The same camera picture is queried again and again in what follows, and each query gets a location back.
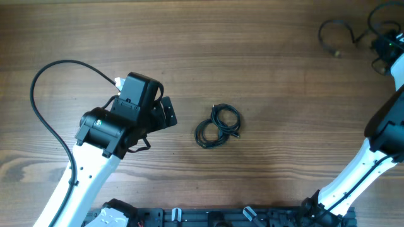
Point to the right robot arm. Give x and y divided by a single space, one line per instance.
381 150

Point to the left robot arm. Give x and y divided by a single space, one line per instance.
103 139

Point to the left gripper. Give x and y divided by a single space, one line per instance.
160 121

